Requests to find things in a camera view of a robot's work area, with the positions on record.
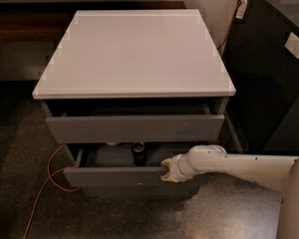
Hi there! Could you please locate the grey top drawer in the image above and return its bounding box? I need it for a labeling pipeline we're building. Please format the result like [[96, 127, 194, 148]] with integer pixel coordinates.
[[44, 100, 224, 143]]

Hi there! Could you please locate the dark wooden bench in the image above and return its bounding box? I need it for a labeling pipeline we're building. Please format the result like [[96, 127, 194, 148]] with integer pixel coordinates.
[[0, 1, 185, 42]]

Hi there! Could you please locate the grey drawer cabinet white top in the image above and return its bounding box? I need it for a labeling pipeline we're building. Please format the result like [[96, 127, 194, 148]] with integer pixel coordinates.
[[32, 9, 237, 197]]

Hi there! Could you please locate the white bowl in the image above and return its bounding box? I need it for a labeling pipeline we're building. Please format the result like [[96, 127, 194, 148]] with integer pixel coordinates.
[[105, 142, 120, 146]]

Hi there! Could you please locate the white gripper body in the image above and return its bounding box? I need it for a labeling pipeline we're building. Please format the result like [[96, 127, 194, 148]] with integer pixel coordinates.
[[169, 154, 196, 182]]

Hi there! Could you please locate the white label sticker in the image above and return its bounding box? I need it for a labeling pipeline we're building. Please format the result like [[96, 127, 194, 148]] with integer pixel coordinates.
[[285, 32, 299, 59]]

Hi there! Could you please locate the blue pepsi can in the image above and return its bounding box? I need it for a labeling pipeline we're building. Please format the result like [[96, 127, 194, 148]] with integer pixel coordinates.
[[132, 141, 148, 166]]

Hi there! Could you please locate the grey drawer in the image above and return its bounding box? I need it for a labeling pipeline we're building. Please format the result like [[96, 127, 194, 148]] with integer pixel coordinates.
[[82, 183, 199, 199], [64, 142, 195, 188], [44, 100, 224, 143]]

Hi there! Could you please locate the black bin cabinet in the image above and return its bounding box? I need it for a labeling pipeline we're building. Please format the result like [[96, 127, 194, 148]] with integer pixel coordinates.
[[222, 0, 299, 153]]

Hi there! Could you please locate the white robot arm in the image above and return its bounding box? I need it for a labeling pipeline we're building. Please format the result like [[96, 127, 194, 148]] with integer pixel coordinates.
[[160, 145, 299, 239]]

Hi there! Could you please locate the white cable tag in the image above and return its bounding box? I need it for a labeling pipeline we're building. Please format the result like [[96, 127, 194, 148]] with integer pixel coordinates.
[[235, 0, 248, 20]]

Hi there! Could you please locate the grey bottom drawer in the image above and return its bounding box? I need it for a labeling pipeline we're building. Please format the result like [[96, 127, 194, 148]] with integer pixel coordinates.
[[82, 183, 199, 199]]

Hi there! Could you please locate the orange cable on floor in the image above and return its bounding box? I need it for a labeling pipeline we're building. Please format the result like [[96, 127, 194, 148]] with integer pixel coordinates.
[[22, 144, 81, 239]]

